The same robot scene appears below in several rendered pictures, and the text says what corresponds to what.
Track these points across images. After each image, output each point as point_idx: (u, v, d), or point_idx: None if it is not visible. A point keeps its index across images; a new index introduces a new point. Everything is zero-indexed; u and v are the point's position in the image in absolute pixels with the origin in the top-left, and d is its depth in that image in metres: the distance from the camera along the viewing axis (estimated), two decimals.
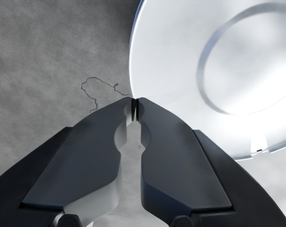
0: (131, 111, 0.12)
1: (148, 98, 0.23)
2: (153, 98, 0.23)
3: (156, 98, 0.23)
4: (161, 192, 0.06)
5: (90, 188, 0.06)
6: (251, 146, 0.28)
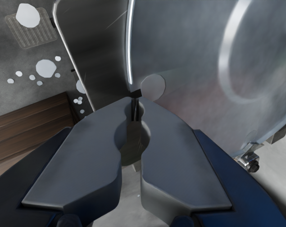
0: (131, 111, 0.12)
1: (245, 140, 0.24)
2: (247, 135, 0.24)
3: (248, 133, 0.24)
4: (161, 192, 0.06)
5: (90, 188, 0.06)
6: None
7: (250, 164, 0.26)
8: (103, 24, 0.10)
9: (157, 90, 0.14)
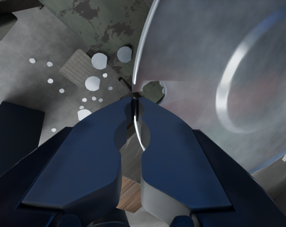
0: (131, 111, 0.12)
1: None
2: None
3: None
4: (161, 192, 0.06)
5: (90, 188, 0.06)
6: None
7: None
8: (133, 156, 0.17)
9: None
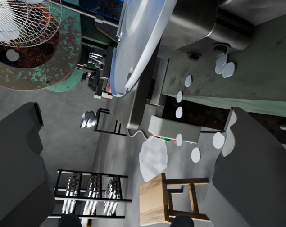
0: (38, 116, 0.11)
1: None
2: None
3: None
4: (226, 202, 0.06)
5: (20, 199, 0.05)
6: None
7: None
8: (113, 98, 0.28)
9: None
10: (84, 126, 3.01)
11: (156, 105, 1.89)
